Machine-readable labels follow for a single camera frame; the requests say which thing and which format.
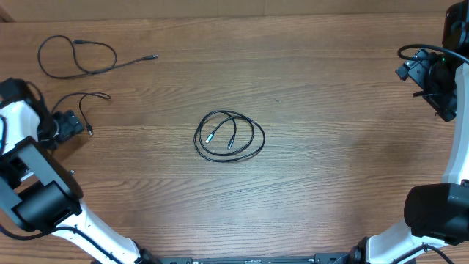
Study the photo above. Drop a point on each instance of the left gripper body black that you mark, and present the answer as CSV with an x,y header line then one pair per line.
x,y
58,127

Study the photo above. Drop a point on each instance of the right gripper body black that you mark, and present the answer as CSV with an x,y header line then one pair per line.
x,y
435,75

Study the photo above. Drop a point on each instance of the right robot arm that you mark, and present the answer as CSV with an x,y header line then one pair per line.
x,y
435,215

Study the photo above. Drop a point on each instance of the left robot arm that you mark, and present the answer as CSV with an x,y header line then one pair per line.
x,y
37,193

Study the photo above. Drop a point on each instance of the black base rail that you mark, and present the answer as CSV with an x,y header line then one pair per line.
x,y
318,258

